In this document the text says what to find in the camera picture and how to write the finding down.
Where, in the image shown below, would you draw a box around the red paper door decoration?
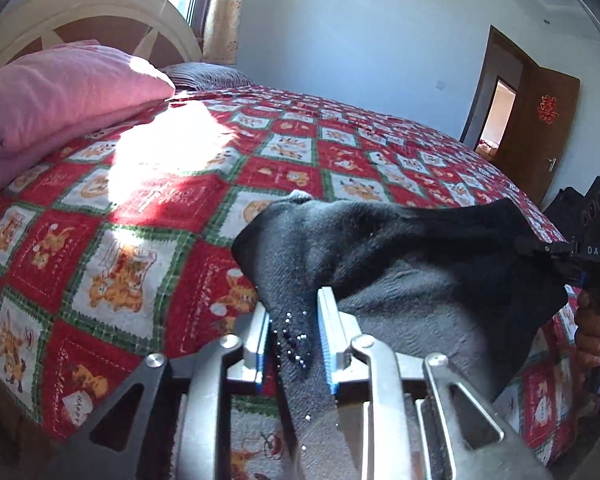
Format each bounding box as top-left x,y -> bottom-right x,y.
536,94 -> 559,125

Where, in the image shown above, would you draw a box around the striped grey pillow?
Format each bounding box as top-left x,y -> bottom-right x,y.
161,62 -> 253,91

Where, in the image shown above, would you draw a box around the red patterned bedspread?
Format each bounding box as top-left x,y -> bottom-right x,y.
0,86 -> 559,479

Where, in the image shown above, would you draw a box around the person right hand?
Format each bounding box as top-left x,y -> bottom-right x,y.
576,289 -> 600,372

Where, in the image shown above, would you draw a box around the brown wooden door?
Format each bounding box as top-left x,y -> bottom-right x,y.
490,64 -> 581,207

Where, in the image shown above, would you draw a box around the black pants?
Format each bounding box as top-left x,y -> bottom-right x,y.
232,193 -> 567,479

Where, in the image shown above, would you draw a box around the yellow right curtain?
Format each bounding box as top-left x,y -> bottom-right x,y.
202,0 -> 242,65

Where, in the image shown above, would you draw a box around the pink folded blanket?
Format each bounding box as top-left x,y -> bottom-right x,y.
0,40 -> 174,188

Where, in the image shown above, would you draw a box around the black folding chair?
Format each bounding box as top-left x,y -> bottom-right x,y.
544,186 -> 596,240

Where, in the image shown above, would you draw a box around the cream wooden headboard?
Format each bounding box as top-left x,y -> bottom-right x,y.
0,0 -> 201,68

